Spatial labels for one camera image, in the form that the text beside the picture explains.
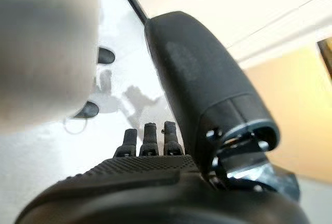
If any black right robot foot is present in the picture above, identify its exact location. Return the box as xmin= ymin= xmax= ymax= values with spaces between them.
xmin=74 ymin=101 xmax=100 ymax=119

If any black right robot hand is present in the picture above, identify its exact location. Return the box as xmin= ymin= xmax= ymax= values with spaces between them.
xmin=15 ymin=11 xmax=312 ymax=224

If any black robot foot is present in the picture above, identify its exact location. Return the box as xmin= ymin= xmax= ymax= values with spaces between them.
xmin=97 ymin=47 xmax=116 ymax=65
xmin=74 ymin=101 xmax=100 ymax=119

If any black left robot foot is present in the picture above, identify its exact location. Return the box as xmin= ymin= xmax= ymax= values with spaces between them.
xmin=97 ymin=47 xmax=116 ymax=65

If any silver right robot leg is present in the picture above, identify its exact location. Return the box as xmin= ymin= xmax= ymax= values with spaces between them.
xmin=0 ymin=0 xmax=102 ymax=129

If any white tall cabinet panel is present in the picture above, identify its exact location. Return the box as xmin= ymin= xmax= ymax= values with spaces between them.
xmin=237 ymin=0 xmax=332 ymax=63

